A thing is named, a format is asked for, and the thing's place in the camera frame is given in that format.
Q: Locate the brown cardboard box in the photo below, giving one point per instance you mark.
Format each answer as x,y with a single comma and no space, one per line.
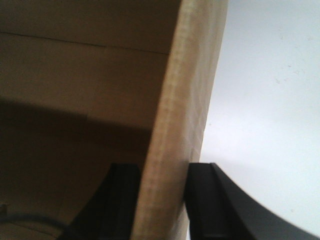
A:
85,84

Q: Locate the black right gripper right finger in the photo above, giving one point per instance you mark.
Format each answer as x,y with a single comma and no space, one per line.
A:
218,209

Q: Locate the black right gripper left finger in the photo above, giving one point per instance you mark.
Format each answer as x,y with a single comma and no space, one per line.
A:
109,214

